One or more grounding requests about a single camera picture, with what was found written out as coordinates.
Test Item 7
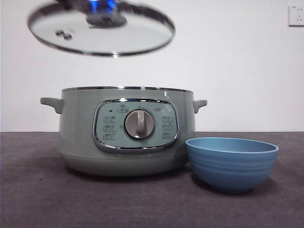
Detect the glass lid with green knob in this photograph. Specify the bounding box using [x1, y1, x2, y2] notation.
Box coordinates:
[26, 0, 176, 59]

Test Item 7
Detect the pale green electric steamer pot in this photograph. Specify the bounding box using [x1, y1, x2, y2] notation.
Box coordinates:
[39, 86, 208, 177]

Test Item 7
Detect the blue ribbed bowl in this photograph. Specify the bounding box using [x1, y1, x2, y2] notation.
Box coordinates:
[185, 137, 280, 193]

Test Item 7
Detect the white wall socket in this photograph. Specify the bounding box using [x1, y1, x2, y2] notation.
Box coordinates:
[288, 5, 304, 27]

